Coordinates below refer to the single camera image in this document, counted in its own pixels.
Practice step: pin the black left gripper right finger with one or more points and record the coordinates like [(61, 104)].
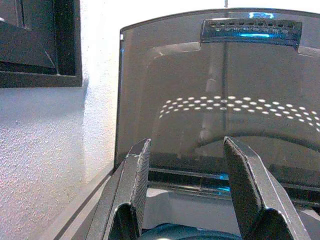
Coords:
[(245, 185)]

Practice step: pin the white top-loading washer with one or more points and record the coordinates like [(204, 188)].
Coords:
[(187, 207)]

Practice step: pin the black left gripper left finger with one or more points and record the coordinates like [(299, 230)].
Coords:
[(136, 180)]

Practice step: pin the dark window frame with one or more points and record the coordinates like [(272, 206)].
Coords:
[(67, 37)]

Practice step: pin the dark transparent washer lid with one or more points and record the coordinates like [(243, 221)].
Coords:
[(175, 75)]

